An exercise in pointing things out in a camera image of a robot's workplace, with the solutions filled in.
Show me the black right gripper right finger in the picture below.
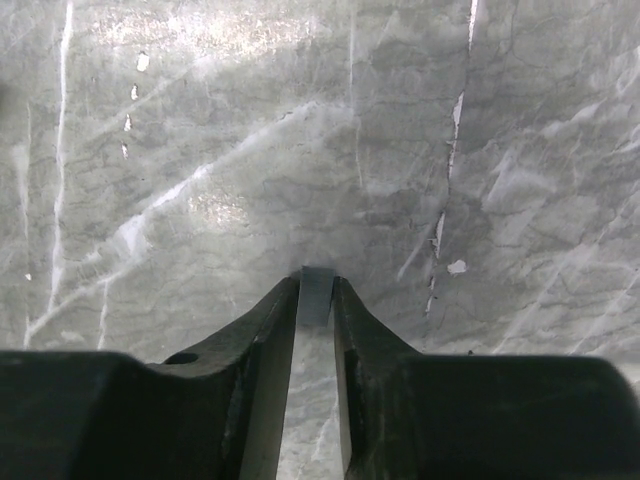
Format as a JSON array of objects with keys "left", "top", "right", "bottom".
[{"left": 333, "top": 278, "right": 639, "bottom": 479}]

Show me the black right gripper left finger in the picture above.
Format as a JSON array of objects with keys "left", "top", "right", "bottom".
[{"left": 1, "top": 277, "right": 299, "bottom": 479}]

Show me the silver staple strip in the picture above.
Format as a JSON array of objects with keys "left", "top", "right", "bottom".
[{"left": 296, "top": 266, "right": 335, "bottom": 327}]

